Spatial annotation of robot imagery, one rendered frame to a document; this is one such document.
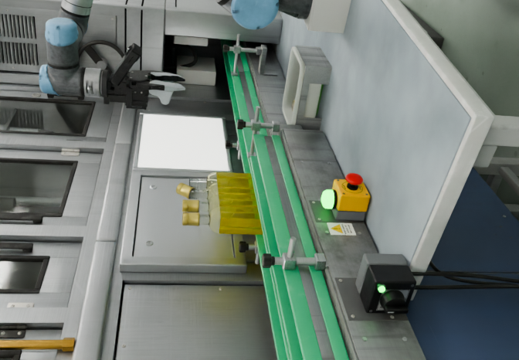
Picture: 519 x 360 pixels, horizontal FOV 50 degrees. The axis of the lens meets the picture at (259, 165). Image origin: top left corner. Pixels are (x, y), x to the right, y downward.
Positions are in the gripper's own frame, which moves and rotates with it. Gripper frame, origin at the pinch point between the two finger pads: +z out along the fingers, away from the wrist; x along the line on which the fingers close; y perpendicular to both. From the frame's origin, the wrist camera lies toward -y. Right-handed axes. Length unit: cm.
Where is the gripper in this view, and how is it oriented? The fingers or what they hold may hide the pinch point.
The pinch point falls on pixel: (180, 81)
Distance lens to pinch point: 152.1
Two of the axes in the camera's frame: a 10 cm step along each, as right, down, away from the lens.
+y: -1.3, 8.6, 5.0
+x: 1.2, 5.1, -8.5
